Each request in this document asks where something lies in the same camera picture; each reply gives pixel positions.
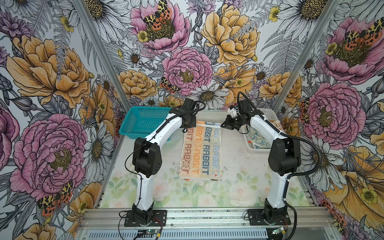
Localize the striped rabbit lettering towel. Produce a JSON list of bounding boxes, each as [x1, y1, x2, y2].
[[179, 121, 222, 181]]

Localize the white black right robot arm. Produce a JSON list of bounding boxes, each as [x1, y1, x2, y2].
[[221, 100, 300, 225]]

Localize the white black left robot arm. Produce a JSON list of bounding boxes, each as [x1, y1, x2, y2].
[[128, 98, 206, 226]]

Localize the white plastic laundry basket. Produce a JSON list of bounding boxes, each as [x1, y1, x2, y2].
[[241, 108, 284, 154]]

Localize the cream towel blue swirls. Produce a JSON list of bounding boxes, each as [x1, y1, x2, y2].
[[246, 126, 271, 149]]

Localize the teal plastic basket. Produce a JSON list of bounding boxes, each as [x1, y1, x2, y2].
[[119, 106, 171, 140]]

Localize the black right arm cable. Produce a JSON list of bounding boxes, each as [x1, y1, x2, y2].
[[236, 91, 323, 240]]

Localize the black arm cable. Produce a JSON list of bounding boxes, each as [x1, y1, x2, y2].
[[236, 91, 323, 240], [117, 100, 207, 240]]

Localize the aluminium corner post left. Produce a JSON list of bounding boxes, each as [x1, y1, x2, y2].
[[74, 1, 131, 112]]

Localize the aluminium corner post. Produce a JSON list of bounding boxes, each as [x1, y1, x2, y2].
[[273, 0, 340, 113], [74, 1, 131, 112]]

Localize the aluminium corner post right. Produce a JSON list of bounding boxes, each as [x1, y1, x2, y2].
[[273, 0, 340, 113]]

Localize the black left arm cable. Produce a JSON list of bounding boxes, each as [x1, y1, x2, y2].
[[117, 100, 207, 240]]

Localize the aluminium front rail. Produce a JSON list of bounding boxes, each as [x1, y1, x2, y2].
[[76, 207, 342, 240]]

